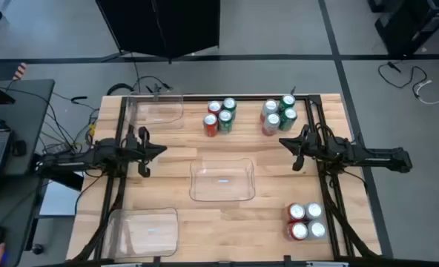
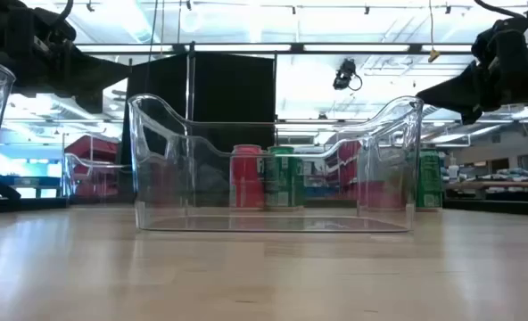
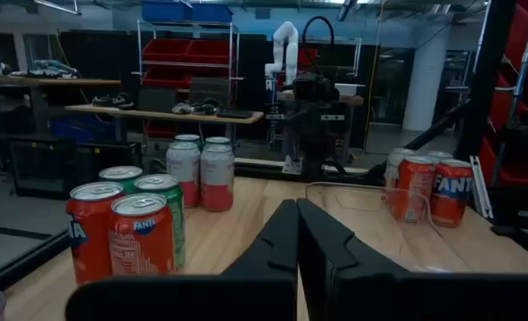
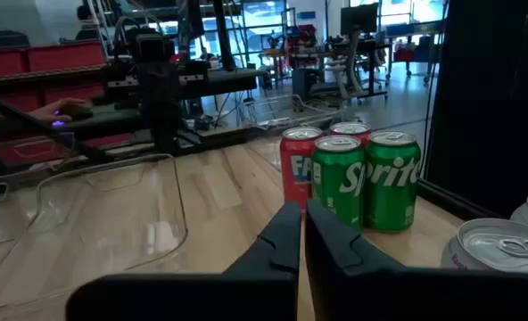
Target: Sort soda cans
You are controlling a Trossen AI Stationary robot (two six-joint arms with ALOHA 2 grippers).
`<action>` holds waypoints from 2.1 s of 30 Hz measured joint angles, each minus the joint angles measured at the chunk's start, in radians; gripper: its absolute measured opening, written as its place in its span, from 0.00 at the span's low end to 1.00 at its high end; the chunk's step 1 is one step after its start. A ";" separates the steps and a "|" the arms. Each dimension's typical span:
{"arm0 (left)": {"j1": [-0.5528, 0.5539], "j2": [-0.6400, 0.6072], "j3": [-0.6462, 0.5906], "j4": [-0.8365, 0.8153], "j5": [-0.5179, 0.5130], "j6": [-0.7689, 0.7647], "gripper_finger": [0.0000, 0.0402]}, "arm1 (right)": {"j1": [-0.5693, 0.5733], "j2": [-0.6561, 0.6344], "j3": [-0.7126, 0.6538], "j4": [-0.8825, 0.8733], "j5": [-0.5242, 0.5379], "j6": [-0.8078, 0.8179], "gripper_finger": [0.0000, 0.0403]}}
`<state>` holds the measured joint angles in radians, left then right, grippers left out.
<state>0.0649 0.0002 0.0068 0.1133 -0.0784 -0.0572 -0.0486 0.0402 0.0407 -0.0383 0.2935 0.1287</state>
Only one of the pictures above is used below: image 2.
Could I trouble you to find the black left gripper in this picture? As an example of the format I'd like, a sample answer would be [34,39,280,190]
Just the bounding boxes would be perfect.
[0,0,131,114]

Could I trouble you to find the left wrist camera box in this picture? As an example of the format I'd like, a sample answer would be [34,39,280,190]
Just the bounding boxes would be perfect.
[27,6,78,45]

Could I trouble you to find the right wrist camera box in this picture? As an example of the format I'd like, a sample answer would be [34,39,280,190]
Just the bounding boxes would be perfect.
[471,17,528,68]

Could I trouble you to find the wooden background workbench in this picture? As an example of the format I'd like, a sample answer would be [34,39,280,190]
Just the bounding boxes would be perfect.
[441,167,528,191]

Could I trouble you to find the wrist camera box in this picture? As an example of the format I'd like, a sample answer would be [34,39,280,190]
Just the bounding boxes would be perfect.
[471,17,528,68]
[27,6,78,45]

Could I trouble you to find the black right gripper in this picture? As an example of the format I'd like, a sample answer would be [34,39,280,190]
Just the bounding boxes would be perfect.
[416,17,528,126]

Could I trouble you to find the yellow hanging tag cord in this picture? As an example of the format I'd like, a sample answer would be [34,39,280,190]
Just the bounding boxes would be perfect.
[427,0,441,63]

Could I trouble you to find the black overhead crossbar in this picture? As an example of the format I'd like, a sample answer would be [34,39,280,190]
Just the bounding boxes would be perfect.
[74,42,474,55]

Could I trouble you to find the blue background table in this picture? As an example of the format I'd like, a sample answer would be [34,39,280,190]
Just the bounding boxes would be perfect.
[0,174,64,200]

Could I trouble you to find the white plastic bottle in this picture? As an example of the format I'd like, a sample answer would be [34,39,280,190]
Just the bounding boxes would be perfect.
[448,155,461,182]

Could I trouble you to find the black hanging camera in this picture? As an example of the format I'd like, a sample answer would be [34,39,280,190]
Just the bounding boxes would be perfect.
[333,57,364,93]

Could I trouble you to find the red Fanta soda can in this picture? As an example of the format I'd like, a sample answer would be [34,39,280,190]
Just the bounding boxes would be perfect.
[230,144,266,210]

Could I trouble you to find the red storage bin shelf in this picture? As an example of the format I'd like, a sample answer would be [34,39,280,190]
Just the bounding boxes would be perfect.
[325,140,363,197]
[65,136,121,197]

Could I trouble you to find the black aluminium table frame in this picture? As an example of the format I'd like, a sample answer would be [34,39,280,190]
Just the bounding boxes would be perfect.
[0,195,528,218]

